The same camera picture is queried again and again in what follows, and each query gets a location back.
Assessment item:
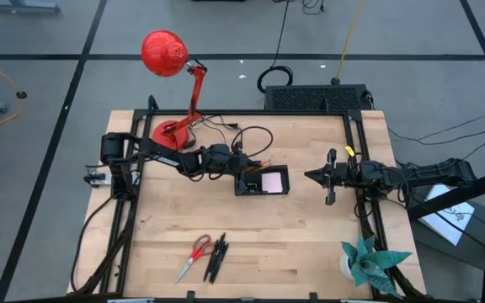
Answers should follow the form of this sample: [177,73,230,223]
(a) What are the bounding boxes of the black slanted beam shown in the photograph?
[406,163,485,221]

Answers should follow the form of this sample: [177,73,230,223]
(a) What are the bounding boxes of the red desk lamp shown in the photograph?
[141,29,209,152]

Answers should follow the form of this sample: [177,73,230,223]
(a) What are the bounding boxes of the white plant pot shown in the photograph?
[338,252,354,281]

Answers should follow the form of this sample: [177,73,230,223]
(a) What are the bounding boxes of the pink sticky note pad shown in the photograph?
[261,172,285,195]

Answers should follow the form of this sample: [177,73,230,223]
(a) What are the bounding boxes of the teal paper pinwheel plant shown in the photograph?
[340,235,413,298]

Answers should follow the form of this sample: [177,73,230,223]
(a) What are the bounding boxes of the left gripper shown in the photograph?
[202,143,265,175]

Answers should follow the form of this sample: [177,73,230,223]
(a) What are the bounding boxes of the yellow hanging cable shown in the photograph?
[330,0,366,85]

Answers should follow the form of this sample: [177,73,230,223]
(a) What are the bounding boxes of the yellow floor cable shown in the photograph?
[0,45,28,137]

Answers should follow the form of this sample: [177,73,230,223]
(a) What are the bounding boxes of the red handled scissors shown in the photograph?
[174,234,216,284]

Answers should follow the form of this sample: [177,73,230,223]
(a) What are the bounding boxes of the black aluminium table frame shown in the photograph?
[68,95,428,303]

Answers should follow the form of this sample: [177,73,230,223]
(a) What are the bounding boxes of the black lamp power cable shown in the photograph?
[182,114,244,148]

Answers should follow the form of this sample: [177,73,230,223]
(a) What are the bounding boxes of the white printed panel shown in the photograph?
[418,180,477,247]

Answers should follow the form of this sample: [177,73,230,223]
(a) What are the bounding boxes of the black coiled floor cable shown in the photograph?
[256,0,295,95]

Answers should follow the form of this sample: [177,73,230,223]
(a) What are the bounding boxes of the thin black floor cables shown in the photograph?
[387,107,485,157]

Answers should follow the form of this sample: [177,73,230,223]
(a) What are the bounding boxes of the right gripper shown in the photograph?
[303,147,349,206]

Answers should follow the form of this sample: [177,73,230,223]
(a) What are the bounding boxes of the black perforated computer case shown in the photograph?
[264,83,373,112]

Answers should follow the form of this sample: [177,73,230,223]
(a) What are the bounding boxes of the black mesh desk organizer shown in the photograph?
[233,164,291,197]

